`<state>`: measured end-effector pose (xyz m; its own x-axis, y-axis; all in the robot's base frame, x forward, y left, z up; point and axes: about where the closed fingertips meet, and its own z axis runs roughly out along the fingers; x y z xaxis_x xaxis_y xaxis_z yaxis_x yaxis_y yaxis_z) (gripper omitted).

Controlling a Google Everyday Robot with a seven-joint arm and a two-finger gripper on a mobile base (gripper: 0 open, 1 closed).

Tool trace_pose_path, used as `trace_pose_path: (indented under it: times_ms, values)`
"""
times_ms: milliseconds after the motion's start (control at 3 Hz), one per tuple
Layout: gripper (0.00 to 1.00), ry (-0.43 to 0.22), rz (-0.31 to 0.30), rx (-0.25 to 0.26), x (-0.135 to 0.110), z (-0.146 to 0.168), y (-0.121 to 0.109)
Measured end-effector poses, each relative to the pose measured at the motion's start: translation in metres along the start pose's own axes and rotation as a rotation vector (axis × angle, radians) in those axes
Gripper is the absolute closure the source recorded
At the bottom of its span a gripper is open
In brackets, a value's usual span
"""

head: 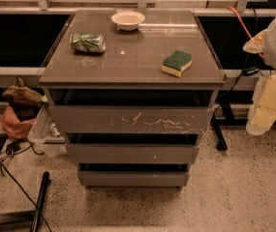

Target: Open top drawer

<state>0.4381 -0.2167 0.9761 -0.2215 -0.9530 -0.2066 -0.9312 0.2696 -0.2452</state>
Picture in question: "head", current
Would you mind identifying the brown cloth bag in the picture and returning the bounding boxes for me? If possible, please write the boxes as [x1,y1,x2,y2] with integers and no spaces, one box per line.
[2,76,43,121]

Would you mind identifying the orange cloth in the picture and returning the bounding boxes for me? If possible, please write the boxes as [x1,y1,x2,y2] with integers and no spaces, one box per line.
[1,106,35,139]

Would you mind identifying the grey top drawer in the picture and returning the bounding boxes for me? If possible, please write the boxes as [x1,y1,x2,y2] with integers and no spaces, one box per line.
[49,105,213,134]

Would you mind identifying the black power adapter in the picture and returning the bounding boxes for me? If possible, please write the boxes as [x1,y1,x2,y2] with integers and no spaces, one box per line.
[242,67,260,76]

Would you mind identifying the white bowl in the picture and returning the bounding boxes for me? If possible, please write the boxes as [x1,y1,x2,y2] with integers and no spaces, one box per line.
[111,11,145,31]

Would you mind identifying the crushed green soda can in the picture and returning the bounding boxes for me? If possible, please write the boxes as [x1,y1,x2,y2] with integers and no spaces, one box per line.
[70,33,106,53]

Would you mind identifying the black stand leg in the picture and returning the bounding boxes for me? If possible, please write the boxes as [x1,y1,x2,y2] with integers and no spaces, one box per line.
[211,101,276,151]

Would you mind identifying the grey drawer cabinet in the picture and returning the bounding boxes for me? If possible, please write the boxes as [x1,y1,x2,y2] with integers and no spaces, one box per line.
[38,9,227,189]

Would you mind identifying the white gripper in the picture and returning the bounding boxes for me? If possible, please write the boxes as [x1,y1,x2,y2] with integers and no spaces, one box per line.
[243,17,276,135]

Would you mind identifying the green yellow sponge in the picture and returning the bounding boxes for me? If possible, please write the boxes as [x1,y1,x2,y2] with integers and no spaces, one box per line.
[161,50,192,77]

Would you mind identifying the grey drawer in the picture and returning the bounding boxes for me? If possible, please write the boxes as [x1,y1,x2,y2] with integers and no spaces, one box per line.
[77,171,190,188]
[49,105,213,134]
[66,144,199,164]

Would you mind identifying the orange cable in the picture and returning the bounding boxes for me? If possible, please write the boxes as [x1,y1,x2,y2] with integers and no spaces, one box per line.
[227,5,265,60]

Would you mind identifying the black floor cable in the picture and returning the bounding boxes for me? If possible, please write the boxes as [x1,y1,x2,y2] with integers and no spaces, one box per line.
[0,139,53,232]

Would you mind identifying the grey middle drawer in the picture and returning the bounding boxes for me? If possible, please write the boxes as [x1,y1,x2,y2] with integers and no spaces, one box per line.
[66,144,199,164]

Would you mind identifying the grey bottom drawer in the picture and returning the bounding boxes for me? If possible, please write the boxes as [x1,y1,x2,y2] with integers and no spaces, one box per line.
[77,171,190,188]

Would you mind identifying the black table leg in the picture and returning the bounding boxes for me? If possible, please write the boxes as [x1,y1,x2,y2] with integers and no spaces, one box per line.
[0,171,50,232]

